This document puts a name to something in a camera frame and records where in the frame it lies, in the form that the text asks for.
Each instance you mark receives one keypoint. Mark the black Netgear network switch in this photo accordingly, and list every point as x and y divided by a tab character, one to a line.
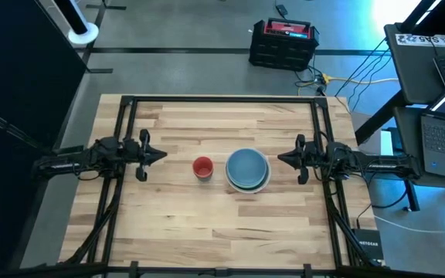
369	243

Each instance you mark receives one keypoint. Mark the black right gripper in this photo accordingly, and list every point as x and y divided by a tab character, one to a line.
303	158

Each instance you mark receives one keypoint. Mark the black aluminium table frame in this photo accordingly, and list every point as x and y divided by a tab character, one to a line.
222	99

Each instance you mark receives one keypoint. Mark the black partition wall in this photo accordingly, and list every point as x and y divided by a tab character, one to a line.
14	77

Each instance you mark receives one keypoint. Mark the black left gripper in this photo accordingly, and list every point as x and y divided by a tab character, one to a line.
143	154

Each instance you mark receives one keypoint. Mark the black pole white round base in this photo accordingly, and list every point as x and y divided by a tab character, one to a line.
83	34

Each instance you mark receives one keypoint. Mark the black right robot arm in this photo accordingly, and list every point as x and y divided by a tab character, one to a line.
381	168

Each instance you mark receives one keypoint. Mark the white bowl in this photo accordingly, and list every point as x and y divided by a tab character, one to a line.
245	191

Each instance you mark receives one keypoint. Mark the blue bowl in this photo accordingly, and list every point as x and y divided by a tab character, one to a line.
246	168

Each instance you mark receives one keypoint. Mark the grey side desk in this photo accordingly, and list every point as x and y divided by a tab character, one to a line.
408	127

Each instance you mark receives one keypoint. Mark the green bowl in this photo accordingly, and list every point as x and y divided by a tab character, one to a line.
263	184

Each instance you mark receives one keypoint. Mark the black desk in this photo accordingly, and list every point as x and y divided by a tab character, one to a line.
412	73

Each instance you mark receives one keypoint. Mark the small black power adapter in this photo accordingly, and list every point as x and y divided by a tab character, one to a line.
281	9

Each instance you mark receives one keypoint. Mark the grey open laptop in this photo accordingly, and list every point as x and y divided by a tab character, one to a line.
444	143

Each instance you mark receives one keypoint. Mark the white printed label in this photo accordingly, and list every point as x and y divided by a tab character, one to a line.
425	39

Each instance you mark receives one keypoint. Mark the orange plastic cup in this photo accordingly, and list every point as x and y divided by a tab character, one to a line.
202	167

